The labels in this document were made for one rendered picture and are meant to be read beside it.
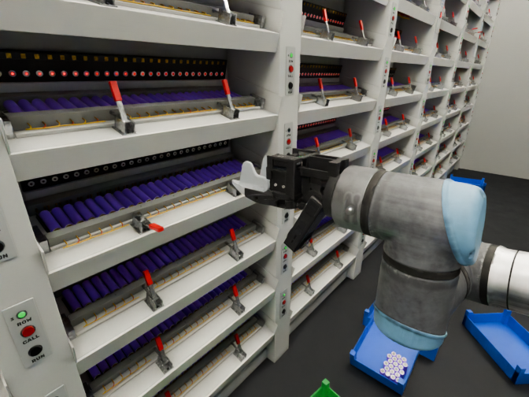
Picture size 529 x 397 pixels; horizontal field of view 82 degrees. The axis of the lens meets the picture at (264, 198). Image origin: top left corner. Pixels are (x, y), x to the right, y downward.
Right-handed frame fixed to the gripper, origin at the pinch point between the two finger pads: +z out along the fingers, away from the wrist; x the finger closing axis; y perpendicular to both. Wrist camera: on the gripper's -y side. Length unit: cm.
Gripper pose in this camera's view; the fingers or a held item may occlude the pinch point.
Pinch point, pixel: (244, 183)
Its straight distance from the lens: 57.4
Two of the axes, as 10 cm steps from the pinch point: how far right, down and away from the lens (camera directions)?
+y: -0.3, -9.3, -3.5
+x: -6.5, 2.9, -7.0
